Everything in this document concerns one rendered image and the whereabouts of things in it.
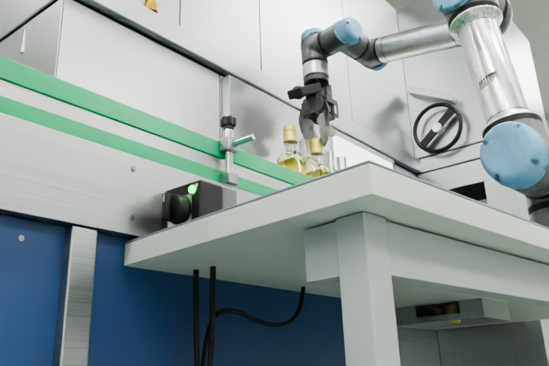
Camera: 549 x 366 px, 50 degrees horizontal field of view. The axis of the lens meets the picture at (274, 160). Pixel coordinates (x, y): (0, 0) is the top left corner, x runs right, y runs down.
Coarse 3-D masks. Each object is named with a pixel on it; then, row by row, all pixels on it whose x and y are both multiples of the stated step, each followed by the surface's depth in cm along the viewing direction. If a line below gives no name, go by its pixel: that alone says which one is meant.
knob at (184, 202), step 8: (168, 200) 85; (176, 200) 85; (184, 200) 86; (168, 208) 85; (176, 208) 85; (184, 208) 85; (168, 216) 85; (176, 216) 85; (184, 216) 86; (176, 224) 86
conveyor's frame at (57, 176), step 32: (0, 128) 73; (32, 128) 76; (0, 160) 72; (32, 160) 75; (64, 160) 79; (96, 160) 83; (128, 160) 87; (0, 192) 71; (32, 192) 74; (64, 192) 78; (96, 192) 82; (128, 192) 86; (160, 192) 91; (64, 224) 78; (96, 224) 80; (128, 224) 84; (160, 224) 89
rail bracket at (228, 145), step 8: (224, 120) 107; (232, 120) 108; (224, 128) 107; (232, 128) 107; (224, 136) 107; (232, 136) 107; (248, 136) 103; (224, 144) 106; (232, 144) 105; (240, 144) 105; (224, 152) 106; (232, 152) 106; (224, 160) 106; (232, 160) 105; (232, 168) 105; (224, 176) 104; (232, 176) 104; (224, 184) 103; (232, 184) 104
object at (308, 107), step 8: (304, 80) 167; (312, 80) 166; (320, 80) 166; (328, 88) 169; (312, 96) 163; (320, 96) 161; (328, 96) 164; (304, 104) 165; (312, 104) 163; (320, 104) 161; (328, 104) 165; (336, 104) 167; (304, 112) 164; (312, 112) 162; (312, 120) 166
